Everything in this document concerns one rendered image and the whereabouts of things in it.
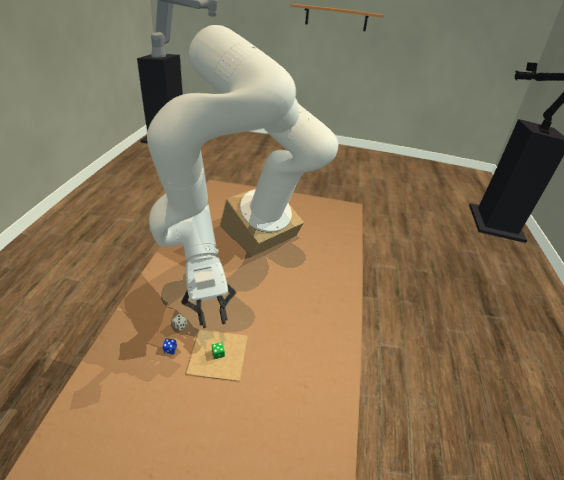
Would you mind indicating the blue die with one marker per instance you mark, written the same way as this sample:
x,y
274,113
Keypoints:
x,y
169,346

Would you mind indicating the green die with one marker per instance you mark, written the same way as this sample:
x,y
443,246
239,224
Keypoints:
x,y
218,350

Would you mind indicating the white die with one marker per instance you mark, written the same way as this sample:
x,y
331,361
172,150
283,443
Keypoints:
x,y
179,322

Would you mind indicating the tan flat mat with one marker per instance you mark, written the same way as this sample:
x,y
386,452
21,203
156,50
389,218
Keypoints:
x,y
202,362

